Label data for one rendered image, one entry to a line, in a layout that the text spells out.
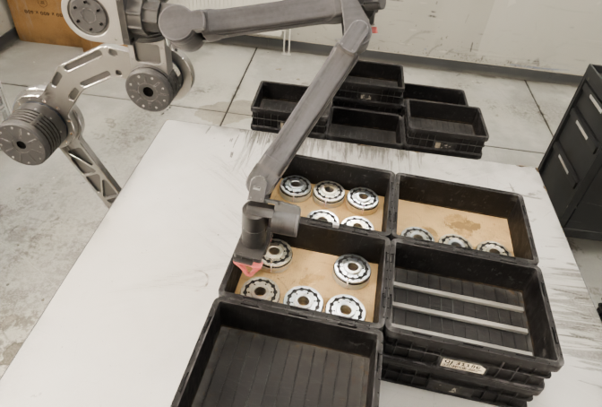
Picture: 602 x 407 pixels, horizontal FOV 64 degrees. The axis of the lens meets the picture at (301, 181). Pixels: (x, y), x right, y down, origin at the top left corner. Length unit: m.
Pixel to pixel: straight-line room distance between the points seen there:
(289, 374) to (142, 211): 0.83
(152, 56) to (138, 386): 0.90
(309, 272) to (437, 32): 3.33
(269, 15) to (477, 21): 3.45
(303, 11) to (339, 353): 0.79
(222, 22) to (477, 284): 0.97
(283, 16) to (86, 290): 0.96
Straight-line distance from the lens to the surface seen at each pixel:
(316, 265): 1.37
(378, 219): 1.54
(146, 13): 1.14
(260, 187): 1.02
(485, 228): 1.63
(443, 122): 2.77
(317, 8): 1.08
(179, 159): 1.94
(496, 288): 1.47
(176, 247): 1.60
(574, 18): 4.63
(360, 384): 1.19
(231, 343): 1.22
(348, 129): 2.74
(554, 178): 2.98
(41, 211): 2.94
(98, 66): 1.69
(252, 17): 1.09
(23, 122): 1.80
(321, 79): 1.04
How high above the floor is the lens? 1.87
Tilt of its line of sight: 40 degrees down
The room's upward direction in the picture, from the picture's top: 5 degrees clockwise
